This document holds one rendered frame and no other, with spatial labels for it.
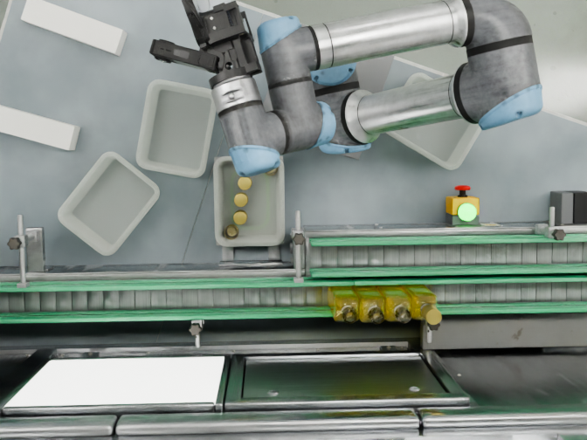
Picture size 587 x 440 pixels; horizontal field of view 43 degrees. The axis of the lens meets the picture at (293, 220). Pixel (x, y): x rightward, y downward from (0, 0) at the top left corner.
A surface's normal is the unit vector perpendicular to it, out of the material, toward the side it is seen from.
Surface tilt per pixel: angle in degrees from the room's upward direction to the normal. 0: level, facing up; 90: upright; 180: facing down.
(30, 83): 0
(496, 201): 0
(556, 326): 0
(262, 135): 32
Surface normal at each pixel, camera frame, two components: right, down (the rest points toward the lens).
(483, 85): -0.76, 0.19
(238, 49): -0.15, 0.03
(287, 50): 0.14, 0.09
